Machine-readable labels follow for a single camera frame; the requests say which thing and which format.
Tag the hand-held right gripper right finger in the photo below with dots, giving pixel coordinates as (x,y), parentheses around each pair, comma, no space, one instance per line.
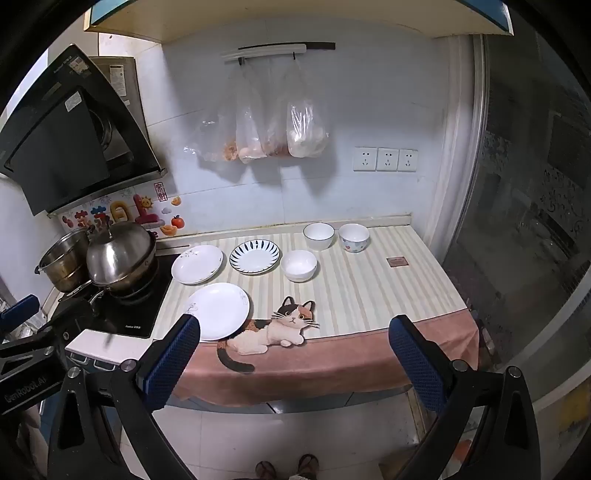
(415,364)

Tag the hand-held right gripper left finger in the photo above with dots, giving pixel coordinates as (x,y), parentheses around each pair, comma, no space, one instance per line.
(173,360)

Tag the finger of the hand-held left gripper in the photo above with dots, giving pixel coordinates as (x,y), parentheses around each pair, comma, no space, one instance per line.
(18,308)
(71,321)

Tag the blue striped plate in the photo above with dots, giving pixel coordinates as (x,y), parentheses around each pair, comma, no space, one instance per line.
(255,256)

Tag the white bowl with coloured print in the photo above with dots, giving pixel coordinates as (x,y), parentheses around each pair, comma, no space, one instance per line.
(354,236)

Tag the plain white bowl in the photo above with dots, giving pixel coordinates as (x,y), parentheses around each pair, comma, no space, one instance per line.
(299,265)

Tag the white bowl with dark rim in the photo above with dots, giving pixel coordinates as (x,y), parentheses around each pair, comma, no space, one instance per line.
(318,234)

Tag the steel stockpot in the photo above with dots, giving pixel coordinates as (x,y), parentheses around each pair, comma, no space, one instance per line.
(62,267)

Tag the steel wok pan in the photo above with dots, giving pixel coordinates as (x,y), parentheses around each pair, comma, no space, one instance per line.
(138,279)

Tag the steel pot lid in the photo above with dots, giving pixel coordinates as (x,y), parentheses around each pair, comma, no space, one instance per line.
(120,251)

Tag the striped cat print cloth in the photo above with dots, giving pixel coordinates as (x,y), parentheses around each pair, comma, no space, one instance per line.
(369,290)

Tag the small brown square patch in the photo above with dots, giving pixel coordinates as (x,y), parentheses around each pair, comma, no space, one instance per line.
(397,261)

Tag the person's left foot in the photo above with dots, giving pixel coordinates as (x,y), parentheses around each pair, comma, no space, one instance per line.
(266,470)

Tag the person's foot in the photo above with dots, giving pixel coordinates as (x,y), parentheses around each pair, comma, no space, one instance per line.
(266,470)
(307,464)

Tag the person's right foot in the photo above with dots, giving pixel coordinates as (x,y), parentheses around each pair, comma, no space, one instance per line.
(307,464)

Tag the black range hood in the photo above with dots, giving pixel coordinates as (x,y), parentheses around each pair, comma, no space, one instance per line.
(60,138)

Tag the frosted glass sliding door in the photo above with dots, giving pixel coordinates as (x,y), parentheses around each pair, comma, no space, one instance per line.
(521,207)

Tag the clear plastic bag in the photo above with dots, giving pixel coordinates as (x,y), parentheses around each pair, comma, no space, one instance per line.
(213,134)
(305,131)
(251,129)

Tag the colourful wall stickers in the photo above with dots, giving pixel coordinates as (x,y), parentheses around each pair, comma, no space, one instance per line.
(120,213)

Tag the white wall outlet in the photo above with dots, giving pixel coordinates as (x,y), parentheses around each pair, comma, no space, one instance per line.
(388,159)
(407,160)
(365,158)

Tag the wall hook rail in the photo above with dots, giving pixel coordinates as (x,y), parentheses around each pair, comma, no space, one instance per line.
(277,49)

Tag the wall cabinet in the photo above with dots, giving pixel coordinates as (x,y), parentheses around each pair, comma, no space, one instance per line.
(300,16)

